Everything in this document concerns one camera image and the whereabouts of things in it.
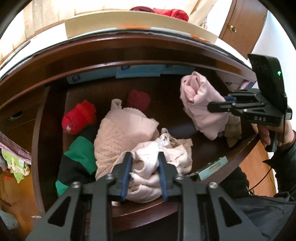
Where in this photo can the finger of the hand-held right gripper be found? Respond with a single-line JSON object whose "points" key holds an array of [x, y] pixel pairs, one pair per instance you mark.
{"points": [[222, 106], [245, 95]]}

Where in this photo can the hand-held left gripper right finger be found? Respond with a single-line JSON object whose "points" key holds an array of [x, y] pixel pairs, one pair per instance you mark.
{"points": [[163, 178]]}

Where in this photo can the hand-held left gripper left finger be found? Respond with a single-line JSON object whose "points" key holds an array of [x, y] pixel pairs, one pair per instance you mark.
{"points": [[126, 176]]}

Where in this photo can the smooth pink underwear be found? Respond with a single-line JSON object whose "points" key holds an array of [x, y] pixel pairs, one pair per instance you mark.
{"points": [[203, 104]]}

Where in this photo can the white crinkled underwear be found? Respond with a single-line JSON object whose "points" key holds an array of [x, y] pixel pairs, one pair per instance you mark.
{"points": [[145, 162]]}

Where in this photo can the pink dotted lace underwear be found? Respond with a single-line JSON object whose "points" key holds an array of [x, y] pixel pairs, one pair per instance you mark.
{"points": [[115, 143]]}

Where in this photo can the green black striped underwear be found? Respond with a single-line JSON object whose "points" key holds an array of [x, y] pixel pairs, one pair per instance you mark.
{"points": [[76, 160]]}

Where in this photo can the dark red underwear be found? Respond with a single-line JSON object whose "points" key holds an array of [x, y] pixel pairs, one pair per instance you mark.
{"points": [[138, 98]]}

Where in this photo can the shallow cardboard tray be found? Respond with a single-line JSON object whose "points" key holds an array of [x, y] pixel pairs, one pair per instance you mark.
{"points": [[115, 25]]}

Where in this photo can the person's right forearm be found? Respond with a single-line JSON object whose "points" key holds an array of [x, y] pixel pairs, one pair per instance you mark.
{"points": [[285, 160]]}

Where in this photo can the wooden side drawer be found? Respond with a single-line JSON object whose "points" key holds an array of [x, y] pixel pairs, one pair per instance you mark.
{"points": [[20, 125]]}

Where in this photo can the person's right hand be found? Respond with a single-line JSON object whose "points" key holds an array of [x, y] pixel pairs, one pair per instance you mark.
{"points": [[290, 134]]}

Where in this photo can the white plastic bag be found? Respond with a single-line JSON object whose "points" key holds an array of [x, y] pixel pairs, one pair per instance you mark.
{"points": [[165, 139]]}

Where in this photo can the teal box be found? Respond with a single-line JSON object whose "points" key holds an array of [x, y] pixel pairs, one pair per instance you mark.
{"points": [[212, 168]]}

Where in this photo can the light blue paper box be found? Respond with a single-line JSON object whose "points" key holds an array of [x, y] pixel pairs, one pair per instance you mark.
{"points": [[138, 70], [178, 68], [87, 78]]}

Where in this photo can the brown wooden door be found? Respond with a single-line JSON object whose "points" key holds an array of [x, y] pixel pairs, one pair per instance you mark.
{"points": [[245, 25]]}

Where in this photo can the brass door knob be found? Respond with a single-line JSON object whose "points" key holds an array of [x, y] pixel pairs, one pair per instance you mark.
{"points": [[232, 28]]}

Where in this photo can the curtain tassel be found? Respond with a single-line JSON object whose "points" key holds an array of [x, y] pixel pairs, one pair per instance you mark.
{"points": [[205, 25]]}

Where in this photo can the person's dark jacket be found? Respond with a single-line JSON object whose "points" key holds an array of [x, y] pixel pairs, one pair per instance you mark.
{"points": [[266, 208]]}

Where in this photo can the green white cloth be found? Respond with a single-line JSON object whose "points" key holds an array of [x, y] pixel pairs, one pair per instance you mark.
{"points": [[16, 166]]}

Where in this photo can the purple cloth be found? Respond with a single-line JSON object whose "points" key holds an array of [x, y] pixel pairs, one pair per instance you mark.
{"points": [[13, 148]]}

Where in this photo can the white printed tablecloth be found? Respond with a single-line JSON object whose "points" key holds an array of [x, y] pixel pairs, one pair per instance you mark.
{"points": [[49, 41]]}

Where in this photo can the cream orange patterned curtain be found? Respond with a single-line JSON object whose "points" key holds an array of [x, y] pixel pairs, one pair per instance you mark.
{"points": [[46, 14]]}

